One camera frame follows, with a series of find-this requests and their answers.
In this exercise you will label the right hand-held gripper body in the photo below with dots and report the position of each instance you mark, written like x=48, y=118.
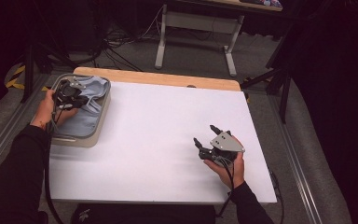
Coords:
x=227, y=144

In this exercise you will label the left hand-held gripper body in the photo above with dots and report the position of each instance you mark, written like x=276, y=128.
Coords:
x=70, y=91

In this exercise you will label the light blue tank top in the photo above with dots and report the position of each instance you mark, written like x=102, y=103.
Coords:
x=87, y=118

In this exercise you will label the beige plastic basket grey rim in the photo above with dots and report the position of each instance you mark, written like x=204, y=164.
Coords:
x=101, y=124

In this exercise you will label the person's right hand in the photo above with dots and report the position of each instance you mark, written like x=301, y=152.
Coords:
x=230, y=174

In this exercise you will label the person's left hand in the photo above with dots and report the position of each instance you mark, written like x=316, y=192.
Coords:
x=45, y=110

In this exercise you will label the white table cover sheet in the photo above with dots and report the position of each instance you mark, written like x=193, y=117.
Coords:
x=155, y=140

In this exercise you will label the yellow black hazard tape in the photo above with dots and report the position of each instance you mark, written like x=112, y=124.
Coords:
x=18, y=71

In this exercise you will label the black metal stand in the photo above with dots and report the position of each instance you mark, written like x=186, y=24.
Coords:
x=284, y=96

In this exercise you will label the colourful item on desk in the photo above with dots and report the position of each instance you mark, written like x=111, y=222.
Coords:
x=267, y=3

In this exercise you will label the dark curtain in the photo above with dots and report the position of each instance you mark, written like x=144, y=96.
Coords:
x=338, y=62

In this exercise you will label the white desk frame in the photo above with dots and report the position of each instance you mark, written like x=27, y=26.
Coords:
x=199, y=21

